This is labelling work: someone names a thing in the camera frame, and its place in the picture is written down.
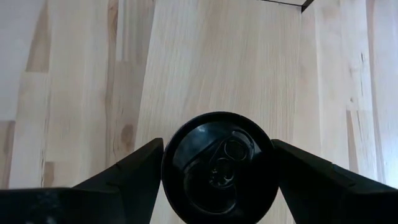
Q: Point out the clear tray with dark frame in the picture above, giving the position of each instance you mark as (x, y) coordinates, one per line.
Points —
(217, 62)

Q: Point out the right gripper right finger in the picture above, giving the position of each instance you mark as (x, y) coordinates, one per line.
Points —
(342, 199)

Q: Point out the white Celsius can black lid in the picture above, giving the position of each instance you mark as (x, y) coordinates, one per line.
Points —
(217, 168)

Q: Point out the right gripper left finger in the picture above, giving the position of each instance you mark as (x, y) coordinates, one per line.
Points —
(77, 205)

